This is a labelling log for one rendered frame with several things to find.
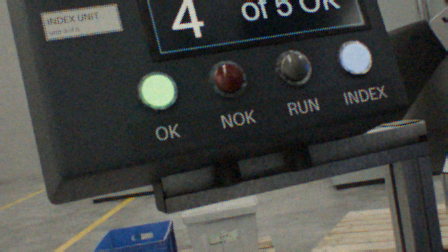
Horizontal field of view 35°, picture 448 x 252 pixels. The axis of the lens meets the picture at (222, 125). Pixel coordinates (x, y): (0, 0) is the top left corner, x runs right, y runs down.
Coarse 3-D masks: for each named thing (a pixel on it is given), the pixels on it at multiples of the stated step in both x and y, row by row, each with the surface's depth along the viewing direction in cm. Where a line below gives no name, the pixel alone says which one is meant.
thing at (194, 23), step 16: (160, 0) 49; (176, 0) 49; (192, 0) 50; (208, 0) 50; (160, 16) 49; (176, 16) 49; (192, 16) 49; (208, 16) 50; (160, 32) 48; (176, 32) 49; (192, 32) 49; (208, 32) 49; (224, 32) 50; (160, 48) 48; (176, 48) 48; (192, 48) 49
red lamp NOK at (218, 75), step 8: (216, 64) 49; (224, 64) 49; (232, 64) 49; (216, 72) 48; (224, 72) 48; (232, 72) 48; (240, 72) 49; (208, 80) 49; (216, 80) 48; (224, 80) 48; (232, 80) 48; (240, 80) 48; (216, 88) 48; (224, 88) 48; (232, 88) 48; (240, 88) 49; (224, 96) 48; (232, 96) 49
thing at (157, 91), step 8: (152, 72) 47; (160, 72) 47; (144, 80) 47; (152, 80) 47; (160, 80) 47; (168, 80) 47; (144, 88) 47; (152, 88) 46; (160, 88) 47; (168, 88) 47; (176, 88) 47; (144, 96) 47; (152, 96) 46; (160, 96) 46; (168, 96) 47; (176, 96) 47; (144, 104) 47; (152, 104) 47; (160, 104) 47; (168, 104) 47
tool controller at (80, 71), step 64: (64, 0) 47; (128, 0) 48; (256, 0) 51; (320, 0) 53; (64, 64) 46; (128, 64) 47; (192, 64) 49; (256, 64) 50; (320, 64) 51; (384, 64) 53; (64, 128) 45; (128, 128) 46; (192, 128) 47; (256, 128) 49; (320, 128) 51; (64, 192) 49
